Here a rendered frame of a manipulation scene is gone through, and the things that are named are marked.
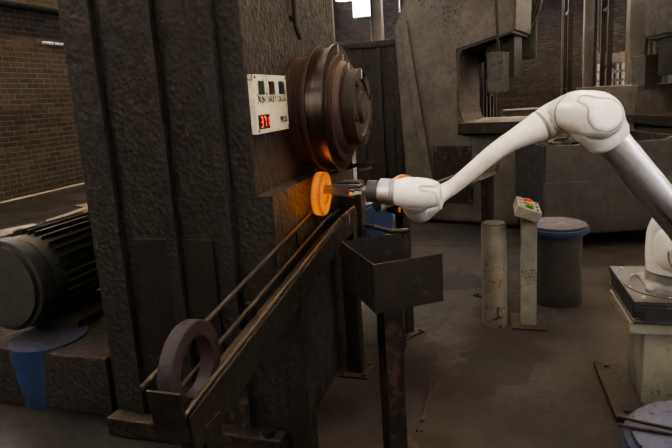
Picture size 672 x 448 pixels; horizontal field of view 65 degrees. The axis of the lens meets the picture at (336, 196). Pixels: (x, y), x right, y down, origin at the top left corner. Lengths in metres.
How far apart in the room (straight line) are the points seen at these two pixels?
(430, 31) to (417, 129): 0.82
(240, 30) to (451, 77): 3.17
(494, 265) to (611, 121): 1.19
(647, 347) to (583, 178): 2.02
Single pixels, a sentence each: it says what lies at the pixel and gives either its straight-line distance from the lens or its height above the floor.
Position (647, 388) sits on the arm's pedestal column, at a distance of 2.28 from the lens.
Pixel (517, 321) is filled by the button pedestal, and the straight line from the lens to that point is 2.86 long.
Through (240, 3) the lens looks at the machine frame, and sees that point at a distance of 1.67.
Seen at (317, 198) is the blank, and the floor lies 0.82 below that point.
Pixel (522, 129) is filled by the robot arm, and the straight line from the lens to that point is 1.84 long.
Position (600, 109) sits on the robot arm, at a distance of 1.66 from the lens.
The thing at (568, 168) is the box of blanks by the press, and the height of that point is 0.58.
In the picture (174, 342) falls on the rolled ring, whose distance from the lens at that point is 1.10.
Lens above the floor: 1.16
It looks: 10 degrees down
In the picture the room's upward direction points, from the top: 4 degrees counter-clockwise
